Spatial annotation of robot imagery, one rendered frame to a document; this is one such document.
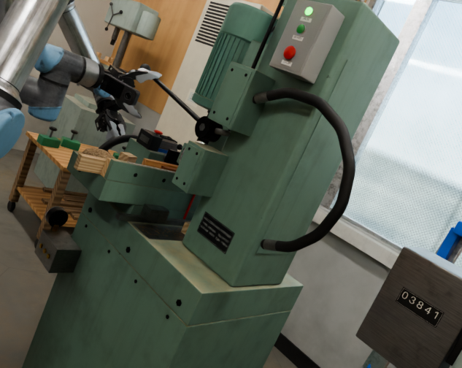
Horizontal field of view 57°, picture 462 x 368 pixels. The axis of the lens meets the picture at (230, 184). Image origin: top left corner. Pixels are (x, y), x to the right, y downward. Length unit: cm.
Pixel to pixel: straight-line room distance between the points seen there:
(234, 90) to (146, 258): 48
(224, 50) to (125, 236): 59
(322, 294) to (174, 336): 156
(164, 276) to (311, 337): 161
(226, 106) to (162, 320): 54
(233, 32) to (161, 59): 257
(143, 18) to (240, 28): 216
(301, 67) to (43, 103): 67
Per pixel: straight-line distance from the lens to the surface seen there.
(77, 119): 341
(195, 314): 102
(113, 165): 114
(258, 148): 106
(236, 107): 102
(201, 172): 107
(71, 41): 160
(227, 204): 109
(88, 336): 136
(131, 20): 347
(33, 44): 94
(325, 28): 99
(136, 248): 117
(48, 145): 274
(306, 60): 97
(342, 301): 247
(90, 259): 135
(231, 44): 127
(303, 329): 260
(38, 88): 124
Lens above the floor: 122
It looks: 10 degrees down
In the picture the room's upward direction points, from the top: 24 degrees clockwise
